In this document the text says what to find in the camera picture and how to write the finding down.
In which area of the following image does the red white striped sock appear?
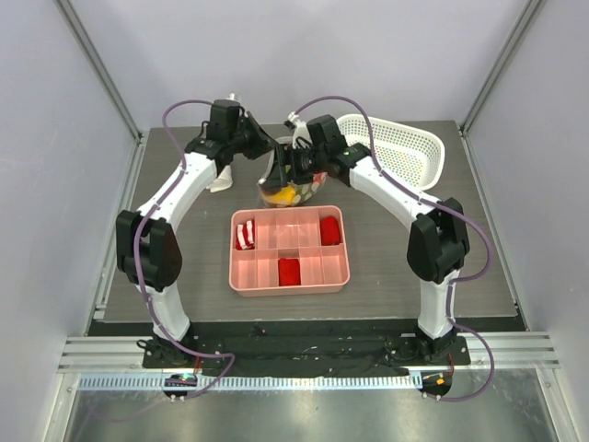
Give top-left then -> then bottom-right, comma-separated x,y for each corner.
235,219 -> 255,250

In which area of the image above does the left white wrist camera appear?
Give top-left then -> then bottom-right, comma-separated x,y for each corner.
227,93 -> 242,104

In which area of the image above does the red cloth roll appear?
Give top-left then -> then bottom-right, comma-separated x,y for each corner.
278,258 -> 301,286
319,215 -> 341,247

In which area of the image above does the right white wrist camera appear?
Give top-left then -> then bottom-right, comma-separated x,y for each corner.
284,111 -> 312,149

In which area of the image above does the pink compartment tray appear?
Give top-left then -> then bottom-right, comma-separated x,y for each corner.
228,205 -> 351,297

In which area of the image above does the white slotted cable duct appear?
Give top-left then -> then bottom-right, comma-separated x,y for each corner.
77,372 -> 422,391

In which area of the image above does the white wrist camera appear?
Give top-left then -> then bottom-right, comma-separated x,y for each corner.
227,93 -> 242,104
284,111 -> 312,149

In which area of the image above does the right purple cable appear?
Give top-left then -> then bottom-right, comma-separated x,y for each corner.
292,95 -> 497,403

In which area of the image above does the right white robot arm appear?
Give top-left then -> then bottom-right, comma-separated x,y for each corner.
259,114 -> 470,364

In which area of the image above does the yellow toy pepper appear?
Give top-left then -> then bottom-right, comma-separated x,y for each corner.
265,186 -> 297,206

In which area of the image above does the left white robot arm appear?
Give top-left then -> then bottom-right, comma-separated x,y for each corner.
115,97 -> 277,367

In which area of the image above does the clear zip top bag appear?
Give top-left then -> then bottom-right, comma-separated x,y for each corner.
258,150 -> 328,207

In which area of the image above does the white perforated plastic basket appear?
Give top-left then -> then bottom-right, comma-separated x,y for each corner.
334,113 -> 447,191

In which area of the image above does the purple cable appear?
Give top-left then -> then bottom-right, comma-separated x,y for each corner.
133,99 -> 237,400
292,95 -> 497,403

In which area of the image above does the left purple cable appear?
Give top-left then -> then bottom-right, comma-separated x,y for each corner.
133,99 -> 237,400

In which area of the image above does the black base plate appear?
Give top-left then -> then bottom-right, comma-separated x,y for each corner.
136,320 -> 471,378

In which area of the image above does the red cloth roll upper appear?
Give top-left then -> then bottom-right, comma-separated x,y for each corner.
319,215 -> 341,247

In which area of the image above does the red cloth roll lower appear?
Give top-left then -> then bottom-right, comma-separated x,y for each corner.
278,258 -> 301,286

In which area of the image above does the white rolled cloth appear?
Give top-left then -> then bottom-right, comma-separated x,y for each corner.
207,166 -> 234,193

